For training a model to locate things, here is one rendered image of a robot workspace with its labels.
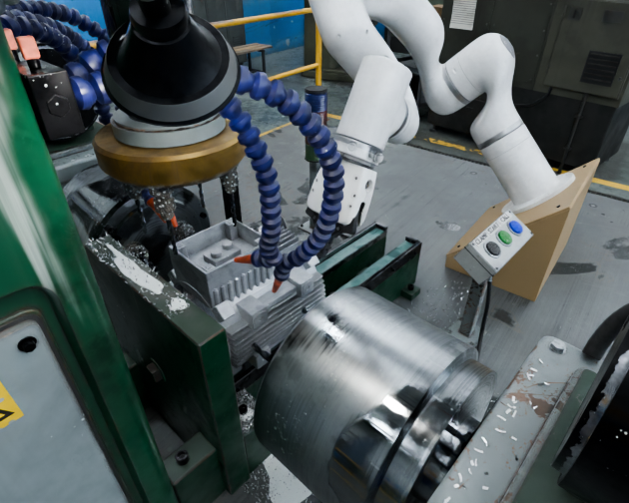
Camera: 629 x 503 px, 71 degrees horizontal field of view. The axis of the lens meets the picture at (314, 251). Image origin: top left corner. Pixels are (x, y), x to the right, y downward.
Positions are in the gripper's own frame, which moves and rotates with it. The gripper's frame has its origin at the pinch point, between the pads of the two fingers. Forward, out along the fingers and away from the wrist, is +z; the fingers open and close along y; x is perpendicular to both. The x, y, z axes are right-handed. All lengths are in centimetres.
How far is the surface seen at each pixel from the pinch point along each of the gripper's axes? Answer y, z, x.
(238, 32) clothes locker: 499, -136, -353
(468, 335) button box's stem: -20.4, 11.0, -36.9
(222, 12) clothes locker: 497, -147, -318
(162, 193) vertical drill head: 0.9, -4.1, 32.4
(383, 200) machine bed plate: 31, -8, -72
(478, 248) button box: -19.7, -8.8, -18.4
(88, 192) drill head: 36.5, 6.2, 22.8
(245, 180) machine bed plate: 78, 3, -52
